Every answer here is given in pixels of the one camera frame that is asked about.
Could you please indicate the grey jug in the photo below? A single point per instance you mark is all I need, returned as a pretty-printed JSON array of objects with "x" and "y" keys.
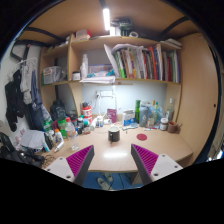
[{"x": 143, "y": 116}]

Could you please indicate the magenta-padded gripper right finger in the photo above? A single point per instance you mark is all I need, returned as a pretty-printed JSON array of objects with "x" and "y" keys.
[{"x": 166, "y": 165}]

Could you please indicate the white paper sheet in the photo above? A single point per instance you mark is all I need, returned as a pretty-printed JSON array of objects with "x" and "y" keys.
[{"x": 31, "y": 138}]

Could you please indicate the wooden shelf unit with books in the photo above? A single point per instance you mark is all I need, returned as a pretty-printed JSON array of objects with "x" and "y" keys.
[{"x": 133, "y": 41}]

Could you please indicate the clear glass bottle white cap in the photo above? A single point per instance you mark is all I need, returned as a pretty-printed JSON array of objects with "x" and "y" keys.
[{"x": 170, "y": 111}]

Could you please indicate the hanging clothes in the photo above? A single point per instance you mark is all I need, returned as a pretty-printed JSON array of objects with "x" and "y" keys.
[{"x": 28, "y": 96}]

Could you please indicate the green slipper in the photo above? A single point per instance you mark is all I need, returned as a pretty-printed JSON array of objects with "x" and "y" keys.
[
  {"x": 108, "y": 177},
  {"x": 102, "y": 184}
]

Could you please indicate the magenta carton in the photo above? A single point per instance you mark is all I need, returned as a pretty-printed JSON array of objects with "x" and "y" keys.
[{"x": 112, "y": 115}]

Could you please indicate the flat round red coaster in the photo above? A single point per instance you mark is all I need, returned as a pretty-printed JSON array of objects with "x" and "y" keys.
[{"x": 141, "y": 137}]

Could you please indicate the ceiling tube light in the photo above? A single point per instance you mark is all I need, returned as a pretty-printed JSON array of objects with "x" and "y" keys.
[{"x": 106, "y": 19}]

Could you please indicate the black mug white inside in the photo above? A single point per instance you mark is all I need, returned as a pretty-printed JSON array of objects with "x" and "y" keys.
[{"x": 113, "y": 135}]

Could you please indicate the black bag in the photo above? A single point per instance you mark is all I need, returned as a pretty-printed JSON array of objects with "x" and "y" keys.
[{"x": 58, "y": 110}]

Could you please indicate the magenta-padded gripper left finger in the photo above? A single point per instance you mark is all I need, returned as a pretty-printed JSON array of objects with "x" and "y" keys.
[{"x": 58, "y": 166}]

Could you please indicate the green-lidded jar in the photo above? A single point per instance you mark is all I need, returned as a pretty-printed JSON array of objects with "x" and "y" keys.
[{"x": 61, "y": 126}]

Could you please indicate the white wall power socket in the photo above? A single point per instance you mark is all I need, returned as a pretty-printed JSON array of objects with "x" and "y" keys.
[{"x": 105, "y": 94}]

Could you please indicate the white pill bottle blue label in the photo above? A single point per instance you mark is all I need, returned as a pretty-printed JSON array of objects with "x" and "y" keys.
[{"x": 100, "y": 122}]

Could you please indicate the red and white canister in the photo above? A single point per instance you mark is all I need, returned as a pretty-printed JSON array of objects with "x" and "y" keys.
[{"x": 87, "y": 112}]

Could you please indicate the white and blue carton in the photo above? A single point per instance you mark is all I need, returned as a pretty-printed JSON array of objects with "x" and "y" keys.
[{"x": 128, "y": 117}]

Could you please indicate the brown jar white lid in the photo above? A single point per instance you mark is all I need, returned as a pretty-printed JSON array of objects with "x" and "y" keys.
[{"x": 163, "y": 125}]

